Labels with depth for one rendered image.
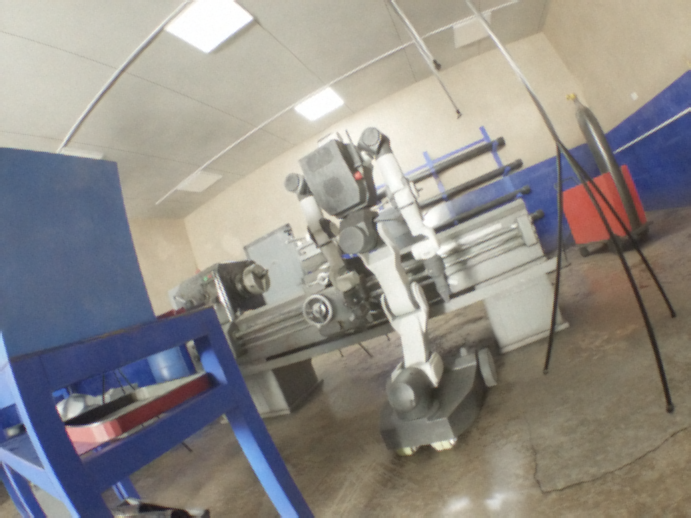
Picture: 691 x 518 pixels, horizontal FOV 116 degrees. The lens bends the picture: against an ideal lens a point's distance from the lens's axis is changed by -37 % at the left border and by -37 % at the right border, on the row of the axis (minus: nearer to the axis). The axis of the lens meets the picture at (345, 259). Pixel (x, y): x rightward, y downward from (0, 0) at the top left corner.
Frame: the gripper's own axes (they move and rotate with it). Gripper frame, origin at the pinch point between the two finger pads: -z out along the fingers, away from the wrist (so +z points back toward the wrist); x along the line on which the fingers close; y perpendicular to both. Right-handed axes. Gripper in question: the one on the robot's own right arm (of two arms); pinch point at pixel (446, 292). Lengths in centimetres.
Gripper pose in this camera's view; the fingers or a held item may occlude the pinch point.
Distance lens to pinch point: 159.9
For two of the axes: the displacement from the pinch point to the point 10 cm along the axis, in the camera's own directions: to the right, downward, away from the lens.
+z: -4.5, -8.9, -1.2
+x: 3.4, -2.9, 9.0
